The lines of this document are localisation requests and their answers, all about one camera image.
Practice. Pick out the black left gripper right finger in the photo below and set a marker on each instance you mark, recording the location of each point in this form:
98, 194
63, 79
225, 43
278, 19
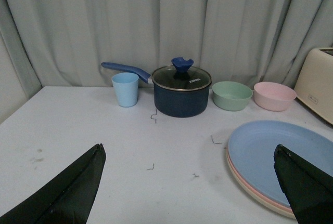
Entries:
307, 188

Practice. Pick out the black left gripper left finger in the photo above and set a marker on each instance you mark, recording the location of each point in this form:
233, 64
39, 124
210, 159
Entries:
67, 198

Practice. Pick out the pink plate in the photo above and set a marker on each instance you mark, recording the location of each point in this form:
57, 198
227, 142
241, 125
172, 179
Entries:
259, 197

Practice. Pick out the light blue plate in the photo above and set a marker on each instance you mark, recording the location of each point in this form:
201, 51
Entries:
251, 150

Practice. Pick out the pink bowl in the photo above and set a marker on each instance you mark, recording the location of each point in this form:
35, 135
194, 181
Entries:
273, 96

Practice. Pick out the cream toaster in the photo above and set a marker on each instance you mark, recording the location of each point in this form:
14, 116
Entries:
314, 83

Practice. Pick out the green bowl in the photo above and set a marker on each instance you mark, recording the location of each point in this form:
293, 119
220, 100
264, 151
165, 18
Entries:
231, 96

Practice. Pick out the light blue cup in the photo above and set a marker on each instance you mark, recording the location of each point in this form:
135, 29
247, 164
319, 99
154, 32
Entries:
126, 88

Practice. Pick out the dark blue saucepan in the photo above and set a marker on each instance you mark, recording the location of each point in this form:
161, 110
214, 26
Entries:
179, 104

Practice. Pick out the glass lid with blue knob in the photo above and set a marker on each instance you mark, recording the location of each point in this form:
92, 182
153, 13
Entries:
182, 75

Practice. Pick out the grey curtain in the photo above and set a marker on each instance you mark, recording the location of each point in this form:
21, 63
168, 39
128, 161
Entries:
64, 42

